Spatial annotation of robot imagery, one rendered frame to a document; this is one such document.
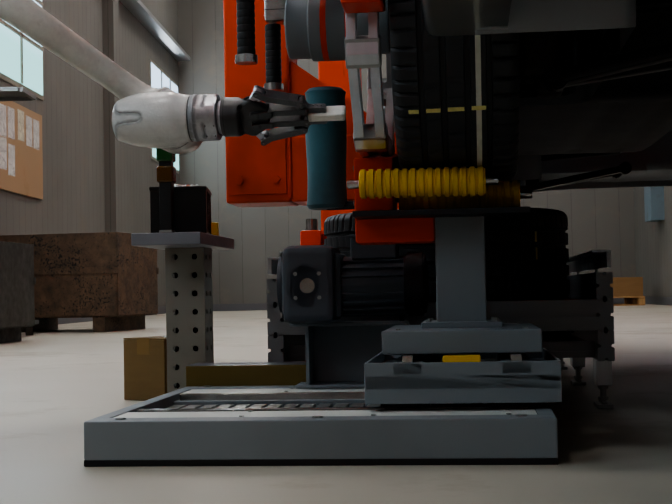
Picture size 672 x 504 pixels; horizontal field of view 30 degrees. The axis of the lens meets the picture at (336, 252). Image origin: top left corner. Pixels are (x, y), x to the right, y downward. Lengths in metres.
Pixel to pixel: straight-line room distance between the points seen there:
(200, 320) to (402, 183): 0.94
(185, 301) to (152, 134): 0.88
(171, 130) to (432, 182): 0.51
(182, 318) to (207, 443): 1.02
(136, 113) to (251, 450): 0.68
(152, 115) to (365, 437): 0.73
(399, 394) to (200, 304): 0.99
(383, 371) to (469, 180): 0.41
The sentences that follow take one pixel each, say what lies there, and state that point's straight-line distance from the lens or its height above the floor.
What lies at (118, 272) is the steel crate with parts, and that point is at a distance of 10.54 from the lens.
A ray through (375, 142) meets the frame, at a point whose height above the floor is 0.59.
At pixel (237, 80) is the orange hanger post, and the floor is 0.82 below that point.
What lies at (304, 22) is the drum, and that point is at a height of 0.85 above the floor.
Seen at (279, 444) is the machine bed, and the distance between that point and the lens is 2.21.
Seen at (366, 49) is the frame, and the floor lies 0.75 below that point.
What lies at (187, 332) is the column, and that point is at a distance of 3.21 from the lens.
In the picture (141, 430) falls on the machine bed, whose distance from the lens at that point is 2.26.
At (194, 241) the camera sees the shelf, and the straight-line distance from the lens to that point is 3.01.
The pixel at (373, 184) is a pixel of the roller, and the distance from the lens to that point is 2.44.
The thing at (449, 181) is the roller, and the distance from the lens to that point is 2.43.
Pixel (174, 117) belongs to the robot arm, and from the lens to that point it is 2.39.
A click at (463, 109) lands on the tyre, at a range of 2.34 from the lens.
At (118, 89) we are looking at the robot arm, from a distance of 2.60.
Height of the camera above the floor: 0.30
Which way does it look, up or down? 2 degrees up
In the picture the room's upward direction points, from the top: 1 degrees counter-clockwise
